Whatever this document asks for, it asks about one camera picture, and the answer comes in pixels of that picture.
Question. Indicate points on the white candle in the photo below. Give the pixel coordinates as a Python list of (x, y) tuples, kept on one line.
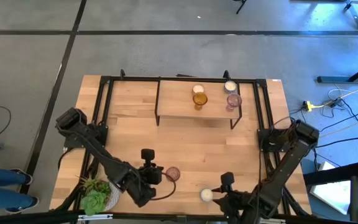
[(206, 194), (198, 88), (230, 86)]

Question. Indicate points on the black aluminium table frame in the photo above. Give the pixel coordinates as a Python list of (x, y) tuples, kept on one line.
[(135, 79)]

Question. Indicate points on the green succulent in white pot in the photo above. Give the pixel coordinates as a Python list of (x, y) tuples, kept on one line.
[(93, 202)]

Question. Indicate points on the amber ribbed glass candle holder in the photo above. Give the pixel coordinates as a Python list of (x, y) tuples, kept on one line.
[(199, 99)]

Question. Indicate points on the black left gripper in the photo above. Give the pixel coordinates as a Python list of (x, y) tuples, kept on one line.
[(151, 175)]

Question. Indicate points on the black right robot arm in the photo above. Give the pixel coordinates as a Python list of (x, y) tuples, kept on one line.
[(284, 165)]

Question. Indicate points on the pink ribbed glass candle holder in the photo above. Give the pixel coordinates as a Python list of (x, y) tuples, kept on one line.
[(234, 100), (173, 174)]

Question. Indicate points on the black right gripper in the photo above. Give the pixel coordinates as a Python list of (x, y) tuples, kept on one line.
[(238, 202)]

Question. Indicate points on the dark floor stand base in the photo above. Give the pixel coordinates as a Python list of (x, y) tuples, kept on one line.
[(334, 79)]

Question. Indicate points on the wooden shelf with black legs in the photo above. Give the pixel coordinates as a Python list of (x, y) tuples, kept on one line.
[(216, 105)]

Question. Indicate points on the black overhead crossbeam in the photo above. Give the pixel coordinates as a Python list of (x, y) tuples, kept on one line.
[(154, 216)]

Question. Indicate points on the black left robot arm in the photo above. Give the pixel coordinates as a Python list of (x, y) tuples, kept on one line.
[(104, 155)]

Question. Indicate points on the black tripod leg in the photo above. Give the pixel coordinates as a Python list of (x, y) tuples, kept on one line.
[(241, 7)]

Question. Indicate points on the person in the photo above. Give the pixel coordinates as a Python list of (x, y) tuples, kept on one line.
[(2, 177)]

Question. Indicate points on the yellow power plug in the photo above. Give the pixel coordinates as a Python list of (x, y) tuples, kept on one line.
[(308, 106)]

